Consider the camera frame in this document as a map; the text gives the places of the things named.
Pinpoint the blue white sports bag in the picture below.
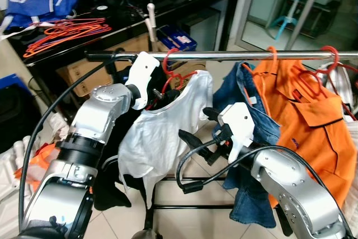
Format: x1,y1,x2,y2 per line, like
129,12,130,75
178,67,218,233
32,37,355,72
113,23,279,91
3,0,79,30

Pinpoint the black garment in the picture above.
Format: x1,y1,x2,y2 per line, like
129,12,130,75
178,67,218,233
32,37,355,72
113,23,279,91
92,102,168,212

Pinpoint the grey pole straight white handle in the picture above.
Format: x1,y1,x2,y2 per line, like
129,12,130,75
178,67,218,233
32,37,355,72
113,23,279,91
145,3,158,55

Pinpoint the blue denim skirt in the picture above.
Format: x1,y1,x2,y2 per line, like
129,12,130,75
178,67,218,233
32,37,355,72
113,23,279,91
213,62,281,228

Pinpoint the plain cardboard box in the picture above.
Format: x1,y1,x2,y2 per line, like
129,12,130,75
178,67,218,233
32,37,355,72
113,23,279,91
56,60,135,97

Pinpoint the black table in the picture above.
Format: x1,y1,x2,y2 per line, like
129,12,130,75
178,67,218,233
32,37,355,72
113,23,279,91
22,0,245,111

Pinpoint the orange cloth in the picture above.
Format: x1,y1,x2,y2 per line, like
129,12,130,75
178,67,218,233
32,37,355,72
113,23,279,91
14,141,59,181

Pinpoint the white shirt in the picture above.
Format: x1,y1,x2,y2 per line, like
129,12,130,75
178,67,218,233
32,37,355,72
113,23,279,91
117,70,214,209

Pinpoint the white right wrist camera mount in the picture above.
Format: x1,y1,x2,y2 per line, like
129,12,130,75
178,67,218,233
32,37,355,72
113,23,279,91
217,103,257,161

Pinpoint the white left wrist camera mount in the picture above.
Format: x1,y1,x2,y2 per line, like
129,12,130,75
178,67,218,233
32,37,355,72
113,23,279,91
126,51,161,111

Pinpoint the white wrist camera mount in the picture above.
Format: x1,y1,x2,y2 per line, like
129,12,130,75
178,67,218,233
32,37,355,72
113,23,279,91
217,103,257,161
126,51,161,111

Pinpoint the metal clothes rack black base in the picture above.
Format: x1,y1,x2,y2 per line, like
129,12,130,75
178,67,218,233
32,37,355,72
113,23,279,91
84,49,358,239

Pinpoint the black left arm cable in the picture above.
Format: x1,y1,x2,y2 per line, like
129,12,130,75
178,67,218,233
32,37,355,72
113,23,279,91
17,49,126,234

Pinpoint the red wire clothes hanger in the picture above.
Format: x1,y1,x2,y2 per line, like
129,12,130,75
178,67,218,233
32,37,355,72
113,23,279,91
34,18,110,41
161,48,197,97
299,45,342,102

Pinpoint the glass sliding door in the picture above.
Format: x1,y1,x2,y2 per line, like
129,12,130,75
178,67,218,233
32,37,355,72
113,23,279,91
235,0,358,55

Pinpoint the blue box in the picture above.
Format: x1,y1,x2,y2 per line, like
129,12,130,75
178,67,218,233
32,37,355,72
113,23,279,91
157,25,197,52

